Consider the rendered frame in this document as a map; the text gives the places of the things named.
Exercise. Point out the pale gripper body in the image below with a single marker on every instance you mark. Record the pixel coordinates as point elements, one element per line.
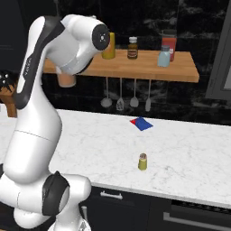
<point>66,80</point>

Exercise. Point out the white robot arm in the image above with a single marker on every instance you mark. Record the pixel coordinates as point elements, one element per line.
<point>36,141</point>

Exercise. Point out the yellow bottle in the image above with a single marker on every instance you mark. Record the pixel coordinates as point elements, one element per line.
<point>110,49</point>

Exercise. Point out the dark upper cabinet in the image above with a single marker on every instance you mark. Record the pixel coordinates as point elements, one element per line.
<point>12,33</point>

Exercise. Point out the brown bottle with white cap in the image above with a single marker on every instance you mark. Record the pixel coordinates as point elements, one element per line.
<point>132,49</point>

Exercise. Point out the yellow shaker with brown top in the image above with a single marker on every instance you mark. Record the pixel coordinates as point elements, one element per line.
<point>142,163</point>

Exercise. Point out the grey framed cabinet door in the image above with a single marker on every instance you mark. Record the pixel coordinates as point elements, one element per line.
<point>214,69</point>

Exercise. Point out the hanging silver ladle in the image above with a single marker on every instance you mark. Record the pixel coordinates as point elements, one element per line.
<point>106,102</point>

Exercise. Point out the hanging silver spatula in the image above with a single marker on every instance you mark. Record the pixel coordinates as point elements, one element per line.
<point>120,103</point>

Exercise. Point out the wooden knife block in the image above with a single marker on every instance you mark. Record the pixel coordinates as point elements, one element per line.
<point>9,105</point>

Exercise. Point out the blue and red packet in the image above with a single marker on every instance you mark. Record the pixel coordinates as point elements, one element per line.
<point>142,124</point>

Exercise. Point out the pale blue jar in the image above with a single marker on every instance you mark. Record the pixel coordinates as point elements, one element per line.
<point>164,58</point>

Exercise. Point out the red jar with grey lid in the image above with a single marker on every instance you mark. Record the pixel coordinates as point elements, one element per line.
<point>171,42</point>

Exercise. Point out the dark drawer front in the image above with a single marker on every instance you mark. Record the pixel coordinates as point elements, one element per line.
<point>126,210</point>

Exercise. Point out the dark oven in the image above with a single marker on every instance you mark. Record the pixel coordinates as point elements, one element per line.
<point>198,216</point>

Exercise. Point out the wooden wall shelf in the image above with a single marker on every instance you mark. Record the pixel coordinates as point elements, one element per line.
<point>144,67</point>

